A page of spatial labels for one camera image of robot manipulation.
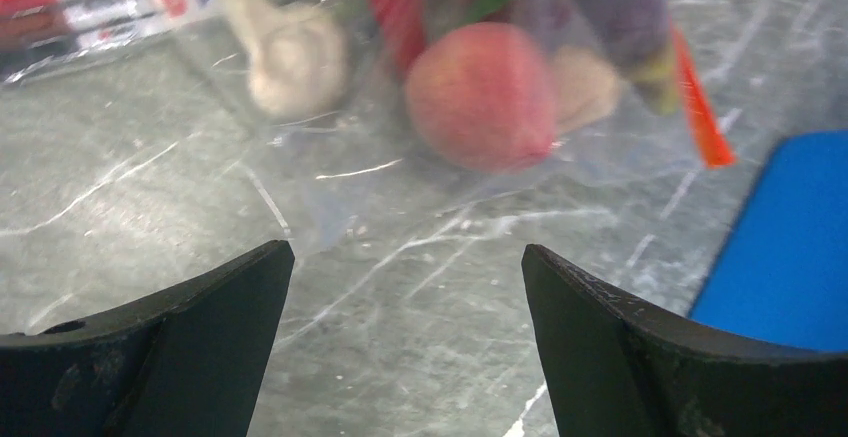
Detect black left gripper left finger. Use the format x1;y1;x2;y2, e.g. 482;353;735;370
1;241;295;436

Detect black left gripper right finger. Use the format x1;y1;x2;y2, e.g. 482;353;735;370
521;244;847;437

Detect clear zip bag red seal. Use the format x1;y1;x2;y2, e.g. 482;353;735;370
0;0;738;256

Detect pink fake peach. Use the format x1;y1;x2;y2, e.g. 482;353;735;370
405;22;557;172

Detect purple fake eggplant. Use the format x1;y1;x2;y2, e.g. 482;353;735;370
510;0;680;114

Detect red fake chili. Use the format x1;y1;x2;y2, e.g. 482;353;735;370
368;0;427;78

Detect blue plastic bin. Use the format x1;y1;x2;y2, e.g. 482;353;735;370
689;130;847;352

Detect marker pen pack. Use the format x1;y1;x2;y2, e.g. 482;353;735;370
1;0;219;85

